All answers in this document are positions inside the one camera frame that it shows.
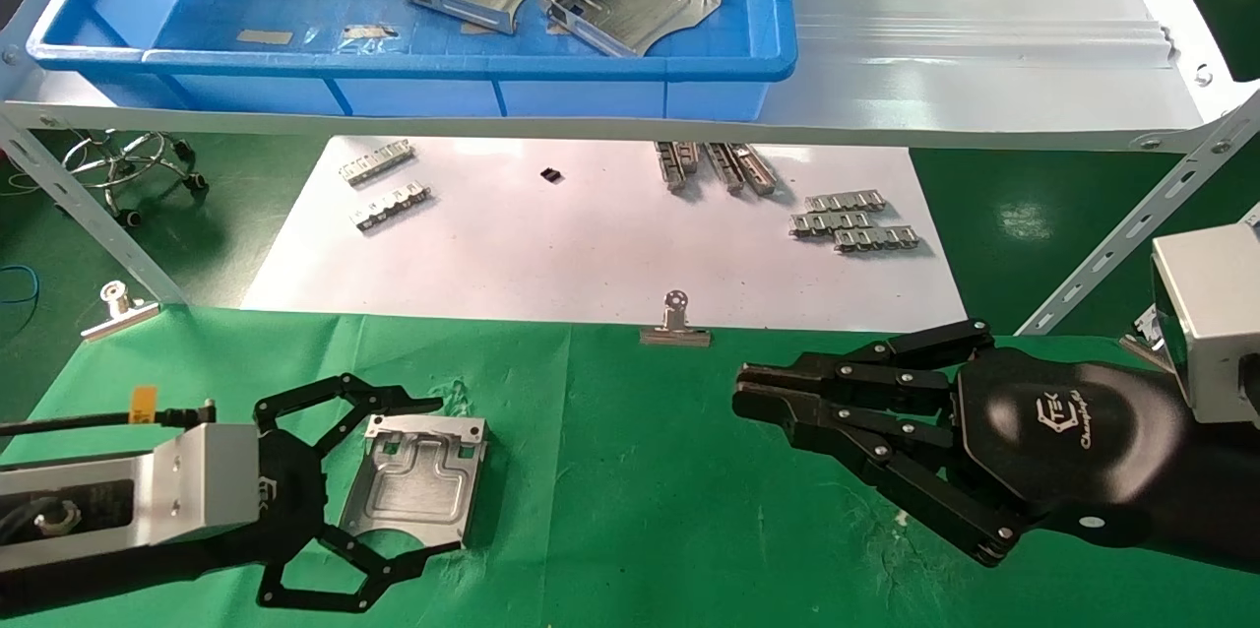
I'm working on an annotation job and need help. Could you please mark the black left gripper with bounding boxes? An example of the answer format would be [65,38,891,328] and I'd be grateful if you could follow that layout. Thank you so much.
[253,373,444,614]

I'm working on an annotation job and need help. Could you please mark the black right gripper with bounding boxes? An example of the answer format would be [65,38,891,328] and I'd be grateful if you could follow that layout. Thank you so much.
[732,318,1187,568]

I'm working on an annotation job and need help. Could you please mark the small notched metal strip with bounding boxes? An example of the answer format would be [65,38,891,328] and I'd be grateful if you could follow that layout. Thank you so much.
[340,140,414,186]
[352,180,431,231]
[835,226,920,254]
[805,192,887,215]
[789,211,873,239]

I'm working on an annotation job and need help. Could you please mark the green cloth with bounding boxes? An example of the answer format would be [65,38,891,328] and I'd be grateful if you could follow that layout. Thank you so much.
[0,305,1260,628]

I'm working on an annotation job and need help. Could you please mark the white paper sheet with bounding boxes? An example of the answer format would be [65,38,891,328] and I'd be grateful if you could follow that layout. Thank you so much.
[241,136,968,332]

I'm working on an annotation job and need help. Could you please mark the perforated white shelf brace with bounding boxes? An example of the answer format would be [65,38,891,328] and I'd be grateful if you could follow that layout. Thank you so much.
[1019,92,1260,336]
[0,111,188,306]

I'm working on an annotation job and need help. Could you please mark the white metal shelf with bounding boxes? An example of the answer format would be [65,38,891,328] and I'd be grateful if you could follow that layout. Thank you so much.
[0,0,1260,154]

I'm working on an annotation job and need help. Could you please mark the chrome stool base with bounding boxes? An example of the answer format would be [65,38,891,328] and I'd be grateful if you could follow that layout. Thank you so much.
[61,130,210,227]

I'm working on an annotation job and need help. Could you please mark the blue plastic bin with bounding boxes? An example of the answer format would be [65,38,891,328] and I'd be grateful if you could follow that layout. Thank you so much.
[27,0,796,122]

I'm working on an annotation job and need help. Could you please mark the black camera cable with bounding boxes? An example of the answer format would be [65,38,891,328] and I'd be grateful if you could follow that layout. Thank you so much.
[0,399,218,438]

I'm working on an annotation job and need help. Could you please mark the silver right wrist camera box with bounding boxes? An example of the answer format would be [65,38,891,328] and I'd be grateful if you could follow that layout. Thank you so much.
[1150,222,1260,424]

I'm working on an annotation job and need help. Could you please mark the blue cable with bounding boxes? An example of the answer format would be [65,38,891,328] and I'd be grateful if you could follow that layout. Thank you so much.
[0,264,40,306]

